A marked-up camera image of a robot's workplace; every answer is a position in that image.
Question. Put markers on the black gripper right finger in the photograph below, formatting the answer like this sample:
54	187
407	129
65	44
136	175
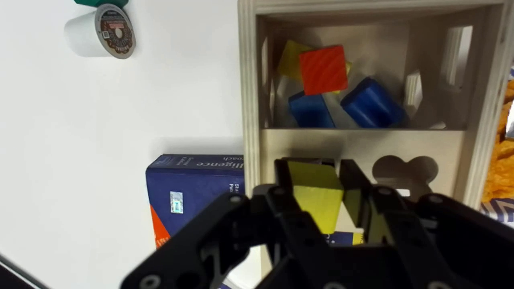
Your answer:
428	230

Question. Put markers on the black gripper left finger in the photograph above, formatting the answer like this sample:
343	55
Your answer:
230	241

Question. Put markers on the yellow block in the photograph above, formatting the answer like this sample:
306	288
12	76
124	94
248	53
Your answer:
290	60
319	201

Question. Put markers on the blue block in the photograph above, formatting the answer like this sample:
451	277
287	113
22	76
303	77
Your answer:
372	105
311	111

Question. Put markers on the large red block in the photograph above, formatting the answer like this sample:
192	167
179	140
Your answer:
324	69

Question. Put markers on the dark blue book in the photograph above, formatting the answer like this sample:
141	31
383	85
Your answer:
198	182

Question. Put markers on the wooden shape sorter cube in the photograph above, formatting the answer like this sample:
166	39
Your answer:
316	145

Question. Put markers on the black laptop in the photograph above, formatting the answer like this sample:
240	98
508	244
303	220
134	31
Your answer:
14	277

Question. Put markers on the white cylinder with label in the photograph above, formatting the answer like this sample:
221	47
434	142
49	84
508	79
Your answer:
86	34

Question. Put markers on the green cylinder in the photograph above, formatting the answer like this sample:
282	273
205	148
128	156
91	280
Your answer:
102	2

